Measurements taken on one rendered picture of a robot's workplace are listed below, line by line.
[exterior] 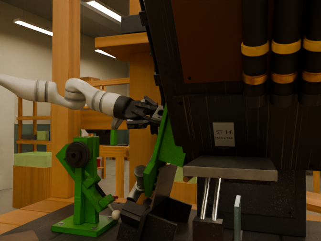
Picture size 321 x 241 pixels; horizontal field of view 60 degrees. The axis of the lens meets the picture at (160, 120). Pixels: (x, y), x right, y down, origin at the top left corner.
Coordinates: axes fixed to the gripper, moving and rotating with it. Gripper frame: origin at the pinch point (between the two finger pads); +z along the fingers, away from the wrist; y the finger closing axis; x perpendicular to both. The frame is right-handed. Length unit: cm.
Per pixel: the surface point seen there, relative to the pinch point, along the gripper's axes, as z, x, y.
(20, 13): -675, 303, 490
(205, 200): 21.1, -4.2, -22.7
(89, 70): -598, 579, 619
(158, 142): 5.5, -6.0, -12.8
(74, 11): -63, -3, 45
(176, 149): 10.2, -4.7, -12.4
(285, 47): 27.8, -36.3, -9.3
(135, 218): 4.9, 8.1, -28.0
